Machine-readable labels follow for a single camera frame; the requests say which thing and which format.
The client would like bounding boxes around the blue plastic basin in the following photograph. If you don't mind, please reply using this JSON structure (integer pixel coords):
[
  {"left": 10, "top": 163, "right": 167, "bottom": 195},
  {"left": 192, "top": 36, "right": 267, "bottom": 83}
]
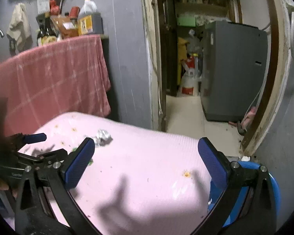
[{"left": 208, "top": 160, "right": 282, "bottom": 228}]

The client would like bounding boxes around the pink checked cloth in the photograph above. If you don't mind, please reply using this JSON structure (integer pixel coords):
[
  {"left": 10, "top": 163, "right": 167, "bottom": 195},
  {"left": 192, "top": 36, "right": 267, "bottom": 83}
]
[{"left": 0, "top": 35, "right": 111, "bottom": 136}]

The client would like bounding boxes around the green wrapper on table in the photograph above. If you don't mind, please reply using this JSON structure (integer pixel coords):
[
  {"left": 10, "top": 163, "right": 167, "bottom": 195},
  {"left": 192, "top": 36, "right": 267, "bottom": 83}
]
[{"left": 73, "top": 149, "right": 94, "bottom": 166}]

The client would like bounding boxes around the crumpled silver foil wrapper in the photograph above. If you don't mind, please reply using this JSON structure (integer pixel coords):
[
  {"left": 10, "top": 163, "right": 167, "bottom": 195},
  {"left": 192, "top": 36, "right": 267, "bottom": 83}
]
[{"left": 93, "top": 129, "right": 113, "bottom": 147}]

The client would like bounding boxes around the pink slipper on floor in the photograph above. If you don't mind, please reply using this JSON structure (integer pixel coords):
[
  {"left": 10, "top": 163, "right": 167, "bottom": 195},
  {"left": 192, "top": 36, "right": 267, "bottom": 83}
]
[{"left": 237, "top": 106, "right": 257, "bottom": 136}]

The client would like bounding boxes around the pink floral table cover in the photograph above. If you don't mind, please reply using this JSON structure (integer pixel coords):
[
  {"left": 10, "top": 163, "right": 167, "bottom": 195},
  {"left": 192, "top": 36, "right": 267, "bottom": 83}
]
[{"left": 21, "top": 112, "right": 211, "bottom": 234}]

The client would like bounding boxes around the beige hanging towel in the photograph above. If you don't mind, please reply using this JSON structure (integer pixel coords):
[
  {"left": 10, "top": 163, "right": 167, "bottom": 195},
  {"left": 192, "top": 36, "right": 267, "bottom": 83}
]
[{"left": 6, "top": 3, "right": 32, "bottom": 52}]

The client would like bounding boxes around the dark soy sauce bottle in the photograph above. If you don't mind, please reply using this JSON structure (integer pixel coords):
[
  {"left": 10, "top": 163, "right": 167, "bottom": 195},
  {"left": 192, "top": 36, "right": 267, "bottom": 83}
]
[{"left": 36, "top": 12, "right": 57, "bottom": 47}]

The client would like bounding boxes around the dark oil jug yellow label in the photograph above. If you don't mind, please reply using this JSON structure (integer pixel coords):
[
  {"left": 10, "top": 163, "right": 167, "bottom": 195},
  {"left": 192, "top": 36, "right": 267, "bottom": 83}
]
[{"left": 77, "top": 0, "right": 103, "bottom": 36}]

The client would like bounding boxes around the red white rice sack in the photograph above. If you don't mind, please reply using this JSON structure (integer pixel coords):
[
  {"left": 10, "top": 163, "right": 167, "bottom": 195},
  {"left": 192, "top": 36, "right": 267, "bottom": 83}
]
[{"left": 179, "top": 53, "right": 200, "bottom": 96}]

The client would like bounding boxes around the grey refrigerator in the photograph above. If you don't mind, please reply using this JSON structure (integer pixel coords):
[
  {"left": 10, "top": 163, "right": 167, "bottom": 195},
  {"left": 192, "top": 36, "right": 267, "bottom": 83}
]
[{"left": 200, "top": 21, "right": 268, "bottom": 122}]

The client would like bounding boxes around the yellow bag by fridge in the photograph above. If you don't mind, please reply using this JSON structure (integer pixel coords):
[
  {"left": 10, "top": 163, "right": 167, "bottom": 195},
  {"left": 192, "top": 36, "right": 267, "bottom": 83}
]
[{"left": 177, "top": 37, "right": 188, "bottom": 85}]

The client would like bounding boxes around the green box on shelf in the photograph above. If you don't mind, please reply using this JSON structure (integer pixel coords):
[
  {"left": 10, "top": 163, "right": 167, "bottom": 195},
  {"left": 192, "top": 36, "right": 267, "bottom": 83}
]
[{"left": 177, "top": 16, "right": 196, "bottom": 27}]

